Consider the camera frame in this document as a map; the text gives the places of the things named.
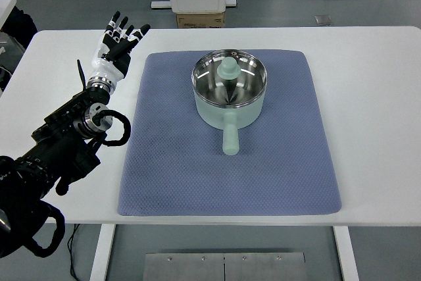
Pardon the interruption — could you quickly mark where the white table leg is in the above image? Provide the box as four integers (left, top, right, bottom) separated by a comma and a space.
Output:
89, 224, 116, 281
332, 226, 360, 281

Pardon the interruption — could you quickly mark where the white side table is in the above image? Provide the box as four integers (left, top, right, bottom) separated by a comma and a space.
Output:
0, 0, 17, 32

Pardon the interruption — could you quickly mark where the brown cardboard box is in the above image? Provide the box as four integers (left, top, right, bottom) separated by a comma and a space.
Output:
176, 11, 226, 29

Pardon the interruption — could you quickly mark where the green pot with handle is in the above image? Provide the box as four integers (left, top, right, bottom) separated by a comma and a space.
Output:
191, 49, 268, 157

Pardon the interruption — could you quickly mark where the glass lid with green knob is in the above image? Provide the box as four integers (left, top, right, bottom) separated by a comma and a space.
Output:
191, 49, 268, 108

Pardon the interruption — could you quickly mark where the white and black hand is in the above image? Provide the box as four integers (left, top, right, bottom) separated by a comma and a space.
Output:
87, 11, 151, 86

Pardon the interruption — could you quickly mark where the black chair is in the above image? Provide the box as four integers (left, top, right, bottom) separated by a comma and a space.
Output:
6, 6, 39, 52

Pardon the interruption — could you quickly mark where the blue textured mat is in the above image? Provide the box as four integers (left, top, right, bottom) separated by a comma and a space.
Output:
117, 49, 342, 217

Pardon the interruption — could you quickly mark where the grey metal plate with screws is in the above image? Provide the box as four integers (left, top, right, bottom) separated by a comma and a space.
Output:
141, 252, 309, 281

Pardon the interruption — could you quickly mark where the black floor cable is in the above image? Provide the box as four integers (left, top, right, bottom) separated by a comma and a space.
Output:
66, 224, 82, 281

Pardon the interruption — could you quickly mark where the grey floor outlet plate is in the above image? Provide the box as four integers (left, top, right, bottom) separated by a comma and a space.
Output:
314, 14, 334, 26

